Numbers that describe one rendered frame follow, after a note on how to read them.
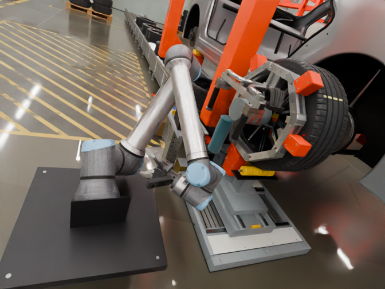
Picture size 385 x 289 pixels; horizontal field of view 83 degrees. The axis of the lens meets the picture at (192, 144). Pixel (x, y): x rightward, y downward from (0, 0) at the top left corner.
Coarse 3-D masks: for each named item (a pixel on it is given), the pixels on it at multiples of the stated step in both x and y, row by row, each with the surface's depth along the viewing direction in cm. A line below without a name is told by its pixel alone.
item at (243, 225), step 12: (216, 192) 166; (216, 204) 160; (228, 216) 150; (240, 216) 150; (252, 216) 157; (264, 216) 161; (228, 228) 144; (240, 228) 141; (252, 228) 144; (264, 228) 150
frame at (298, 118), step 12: (252, 72) 132; (264, 72) 129; (276, 72) 114; (288, 72) 107; (288, 84) 107; (240, 96) 144; (300, 96) 105; (300, 108) 104; (300, 120) 101; (288, 132) 104; (240, 144) 138; (276, 144) 110; (252, 156) 126; (264, 156) 117; (276, 156) 112
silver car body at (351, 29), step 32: (192, 0) 359; (224, 0) 305; (352, 0) 127; (384, 0) 113; (192, 32) 361; (224, 32) 327; (288, 32) 337; (320, 32) 150; (352, 32) 126; (384, 32) 111; (384, 160) 107; (384, 192) 106
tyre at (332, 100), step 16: (288, 64) 118; (304, 64) 111; (336, 80) 113; (320, 96) 101; (336, 96) 106; (320, 112) 100; (336, 112) 105; (304, 128) 106; (320, 128) 102; (336, 128) 107; (320, 144) 108; (336, 144) 112; (272, 160) 123; (288, 160) 113; (304, 160) 112; (320, 160) 117
